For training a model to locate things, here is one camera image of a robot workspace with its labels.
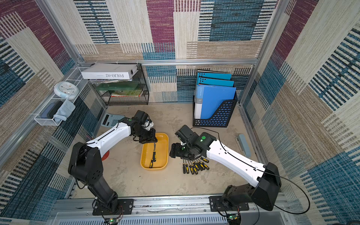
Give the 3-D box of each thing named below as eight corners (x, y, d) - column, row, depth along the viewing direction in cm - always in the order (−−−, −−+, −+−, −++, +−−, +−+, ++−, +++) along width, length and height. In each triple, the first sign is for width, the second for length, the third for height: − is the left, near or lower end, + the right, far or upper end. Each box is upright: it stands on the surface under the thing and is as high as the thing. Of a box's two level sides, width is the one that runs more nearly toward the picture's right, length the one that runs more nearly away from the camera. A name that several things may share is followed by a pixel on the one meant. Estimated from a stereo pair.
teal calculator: (100, 127, 108) (97, 124, 105) (105, 116, 116) (103, 113, 113) (120, 127, 108) (118, 124, 105) (124, 116, 116) (122, 113, 113)
